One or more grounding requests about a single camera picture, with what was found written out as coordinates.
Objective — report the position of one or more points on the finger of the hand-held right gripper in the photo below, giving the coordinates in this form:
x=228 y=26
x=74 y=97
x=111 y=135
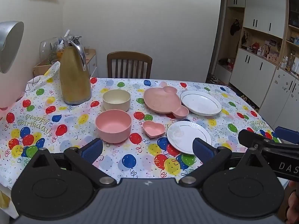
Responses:
x=287 y=132
x=251 y=138

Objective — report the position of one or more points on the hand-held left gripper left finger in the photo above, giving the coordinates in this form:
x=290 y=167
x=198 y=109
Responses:
x=93 y=148

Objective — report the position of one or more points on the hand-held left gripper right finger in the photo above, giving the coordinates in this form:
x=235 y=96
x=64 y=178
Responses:
x=202 y=148

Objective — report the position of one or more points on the white floral plate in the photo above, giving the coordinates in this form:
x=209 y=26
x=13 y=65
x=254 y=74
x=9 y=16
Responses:
x=184 y=135

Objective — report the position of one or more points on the pink round bowl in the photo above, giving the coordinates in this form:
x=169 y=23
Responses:
x=113 y=127

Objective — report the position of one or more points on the white dark-rimmed plate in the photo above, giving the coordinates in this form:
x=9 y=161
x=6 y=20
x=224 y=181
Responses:
x=201 y=102

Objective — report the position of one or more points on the pink heart-shaped bowl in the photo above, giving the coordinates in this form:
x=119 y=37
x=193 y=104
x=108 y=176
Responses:
x=153 y=128

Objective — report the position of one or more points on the cream round bowl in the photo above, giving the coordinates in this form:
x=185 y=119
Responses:
x=116 y=100

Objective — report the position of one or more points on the pink mouse-shaped plate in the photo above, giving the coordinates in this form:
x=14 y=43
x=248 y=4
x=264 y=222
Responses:
x=158 y=100

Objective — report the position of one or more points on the balloon print tablecloth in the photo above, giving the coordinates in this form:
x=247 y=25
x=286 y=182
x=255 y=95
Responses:
x=77 y=107

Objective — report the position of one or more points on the row of shoes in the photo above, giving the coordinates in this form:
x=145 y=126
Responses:
x=213 y=79

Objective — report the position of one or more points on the gold thermos jug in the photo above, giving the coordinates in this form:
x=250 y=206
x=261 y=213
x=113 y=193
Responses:
x=74 y=77

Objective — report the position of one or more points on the wooden side cabinet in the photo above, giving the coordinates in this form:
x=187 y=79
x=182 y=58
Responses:
x=92 y=61

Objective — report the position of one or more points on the brown wooden chair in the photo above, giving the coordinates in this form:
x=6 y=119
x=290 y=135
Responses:
x=129 y=60

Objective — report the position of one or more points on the orange bottle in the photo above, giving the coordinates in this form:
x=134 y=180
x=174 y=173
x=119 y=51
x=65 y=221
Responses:
x=60 y=52

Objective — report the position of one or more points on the clear glass vase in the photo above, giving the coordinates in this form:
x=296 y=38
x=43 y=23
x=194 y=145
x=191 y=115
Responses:
x=45 y=50

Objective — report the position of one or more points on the silver round metal dish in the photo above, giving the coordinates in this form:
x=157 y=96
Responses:
x=10 y=44

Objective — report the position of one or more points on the white wooden wall cabinet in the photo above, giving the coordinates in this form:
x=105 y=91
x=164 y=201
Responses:
x=257 y=70

